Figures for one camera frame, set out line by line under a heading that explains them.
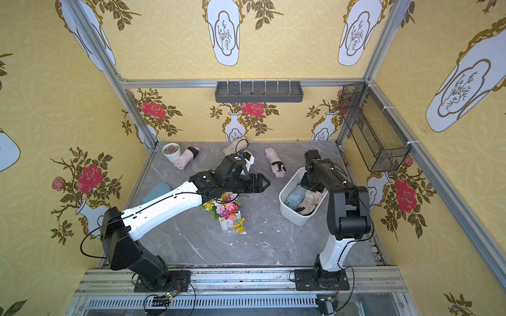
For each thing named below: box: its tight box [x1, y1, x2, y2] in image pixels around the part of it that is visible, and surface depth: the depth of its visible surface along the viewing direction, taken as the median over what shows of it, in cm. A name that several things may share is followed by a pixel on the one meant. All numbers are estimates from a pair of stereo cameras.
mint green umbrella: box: [285, 184, 307, 211], surface depth 94 cm
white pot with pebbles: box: [161, 142, 182, 164], surface depth 111 cm
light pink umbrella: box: [173, 146, 201, 171], surface depth 112 cm
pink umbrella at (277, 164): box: [264, 146, 287, 179], surface depth 107 cm
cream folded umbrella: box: [222, 138, 250, 157], surface depth 116 cm
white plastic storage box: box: [278, 166, 329, 227], surface depth 83 cm
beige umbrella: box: [296, 189, 325, 216], surface depth 92 cm
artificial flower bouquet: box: [202, 192, 248, 235], surface depth 79 cm
